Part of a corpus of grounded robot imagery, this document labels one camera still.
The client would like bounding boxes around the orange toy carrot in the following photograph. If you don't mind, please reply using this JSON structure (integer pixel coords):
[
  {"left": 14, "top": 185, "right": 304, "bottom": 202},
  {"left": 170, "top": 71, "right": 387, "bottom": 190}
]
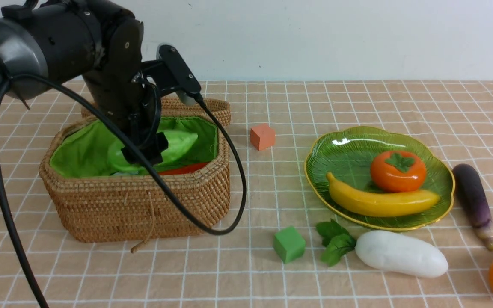
[{"left": 159, "top": 162, "right": 208, "bottom": 175}]

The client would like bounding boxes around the black cable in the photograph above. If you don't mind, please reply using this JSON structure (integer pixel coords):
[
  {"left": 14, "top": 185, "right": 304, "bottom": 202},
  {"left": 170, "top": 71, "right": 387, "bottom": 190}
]
[{"left": 0, "top": 32, "right": 247, "bottom": 308}]

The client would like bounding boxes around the green foam cube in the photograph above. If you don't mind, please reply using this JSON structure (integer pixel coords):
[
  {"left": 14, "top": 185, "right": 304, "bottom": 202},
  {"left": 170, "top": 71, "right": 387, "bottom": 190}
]
[{"left": 273, "top": 226, "right": 306, "bottom": 264}]

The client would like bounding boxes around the checkered beige tablecloth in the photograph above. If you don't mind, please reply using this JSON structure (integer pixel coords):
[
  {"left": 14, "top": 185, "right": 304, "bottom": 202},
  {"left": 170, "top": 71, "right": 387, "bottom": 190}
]
[{"left": 0, "top": 81, "right": 493, "bottom": 308}]

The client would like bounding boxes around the green glass plate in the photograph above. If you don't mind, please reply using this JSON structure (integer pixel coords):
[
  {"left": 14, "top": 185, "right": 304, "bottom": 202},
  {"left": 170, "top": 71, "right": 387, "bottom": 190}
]
[{"left": 304, "top": 125, "right": 455, "bottom": 232}]

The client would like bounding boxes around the yellow toy banana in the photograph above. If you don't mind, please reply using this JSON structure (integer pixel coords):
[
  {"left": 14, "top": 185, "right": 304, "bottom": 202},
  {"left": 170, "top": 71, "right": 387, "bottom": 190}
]
[{"left": 326, "top": 172, "right": 440, "bottom": 218}]

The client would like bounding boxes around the woven basket lid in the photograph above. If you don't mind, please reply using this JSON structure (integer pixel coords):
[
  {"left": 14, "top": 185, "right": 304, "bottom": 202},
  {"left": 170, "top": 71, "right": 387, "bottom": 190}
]
[{"left": 74, "top": 96, "right": 231, "bottom": 131}]

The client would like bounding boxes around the green toy chayote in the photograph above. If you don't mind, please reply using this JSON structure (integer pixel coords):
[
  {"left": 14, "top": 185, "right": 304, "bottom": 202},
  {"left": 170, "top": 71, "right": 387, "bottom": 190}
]
[{"left": 107, "top": 129, "right": 198, "bottom": 175}]

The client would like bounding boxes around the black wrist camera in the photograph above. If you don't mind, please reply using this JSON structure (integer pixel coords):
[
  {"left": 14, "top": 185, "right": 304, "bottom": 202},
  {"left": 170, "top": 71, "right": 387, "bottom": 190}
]
[{"left": 157, "top": 44, "right": 202, "bottom": 107}]

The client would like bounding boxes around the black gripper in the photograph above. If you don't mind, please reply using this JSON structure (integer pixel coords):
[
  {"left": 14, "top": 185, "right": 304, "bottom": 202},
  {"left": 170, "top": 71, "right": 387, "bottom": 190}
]
[{"left": 82, "top": 19, "right": 169, "bottom": 166}]

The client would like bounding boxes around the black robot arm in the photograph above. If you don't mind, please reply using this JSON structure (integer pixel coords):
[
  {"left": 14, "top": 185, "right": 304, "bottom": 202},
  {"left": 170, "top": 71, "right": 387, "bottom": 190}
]
[{"left": 0, "top": 0, "right": 168, "bottom": 164}]

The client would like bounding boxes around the orange foam cube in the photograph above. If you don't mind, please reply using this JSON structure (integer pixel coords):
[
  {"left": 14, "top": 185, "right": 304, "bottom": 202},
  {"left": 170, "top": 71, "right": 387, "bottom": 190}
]
[{"left": 249, "top": 123, "right": 276, "bottom": 151}]

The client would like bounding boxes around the white toy radish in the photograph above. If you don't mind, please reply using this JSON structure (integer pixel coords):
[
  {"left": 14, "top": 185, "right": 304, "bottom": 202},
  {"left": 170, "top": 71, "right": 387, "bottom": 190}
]
[{"left": 315, "top": 219, "right": 449, "bottom": 278}]

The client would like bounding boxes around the purple toy eggplant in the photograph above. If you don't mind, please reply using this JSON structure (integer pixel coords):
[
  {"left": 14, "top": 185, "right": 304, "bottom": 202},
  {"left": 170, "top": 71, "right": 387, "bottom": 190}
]
[{"left": 452, "top": 163, "right": 493, "bottom": 251}]

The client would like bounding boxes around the woven wicker basket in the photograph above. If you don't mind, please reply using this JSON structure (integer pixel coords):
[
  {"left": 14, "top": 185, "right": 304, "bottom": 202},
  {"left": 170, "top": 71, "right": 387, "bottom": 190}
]
[{"left": 39, "top": 116, "right": 231, "bottom": 243}]

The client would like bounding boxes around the orange toy persimmon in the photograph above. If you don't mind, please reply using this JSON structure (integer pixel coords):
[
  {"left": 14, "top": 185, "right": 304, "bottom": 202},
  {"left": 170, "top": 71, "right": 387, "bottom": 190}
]
[{"left": 370, "top": 151, "right": 427, "bottom": 193}]

